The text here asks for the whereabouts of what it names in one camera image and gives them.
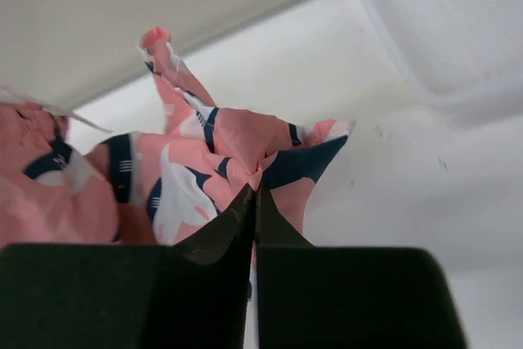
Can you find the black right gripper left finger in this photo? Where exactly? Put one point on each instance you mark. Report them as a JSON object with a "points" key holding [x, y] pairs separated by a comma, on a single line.
{"points": [[189, 295]]}

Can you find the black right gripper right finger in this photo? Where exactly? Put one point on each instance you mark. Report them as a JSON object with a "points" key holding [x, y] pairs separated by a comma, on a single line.
{"points": [[347, 297]]}

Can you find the pink patterned shorts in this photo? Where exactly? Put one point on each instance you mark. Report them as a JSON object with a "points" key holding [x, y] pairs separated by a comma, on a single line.
{"points": [[153, 188]]}

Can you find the white plastic perforated basket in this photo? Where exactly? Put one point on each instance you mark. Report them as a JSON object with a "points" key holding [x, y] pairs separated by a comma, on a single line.
{"points": [[461, 57]]}

